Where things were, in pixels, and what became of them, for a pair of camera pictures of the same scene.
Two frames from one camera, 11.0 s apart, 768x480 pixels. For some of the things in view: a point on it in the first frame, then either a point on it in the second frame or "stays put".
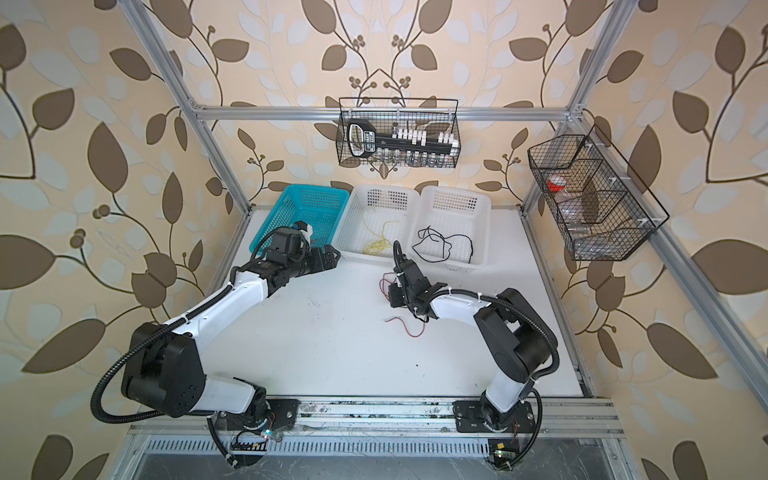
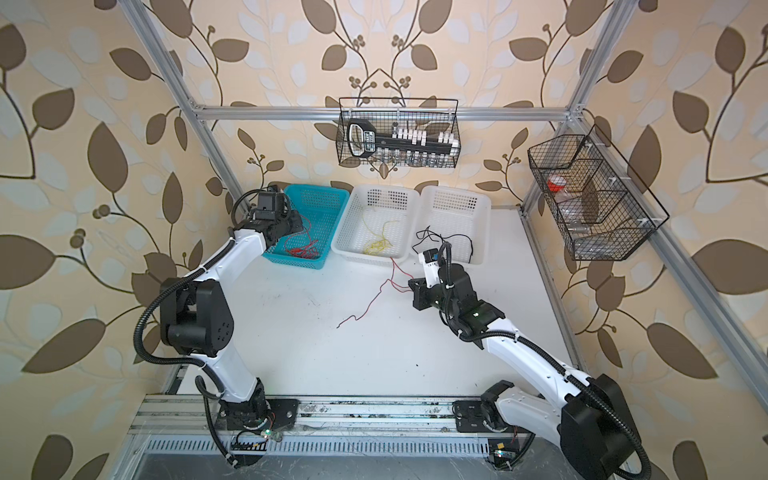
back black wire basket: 399,139 stays put
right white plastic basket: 451,229 stays put
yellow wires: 374,247 stays put
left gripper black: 319,263 → 296,225
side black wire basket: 602,206 stays put
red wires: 387,298 → 307,247
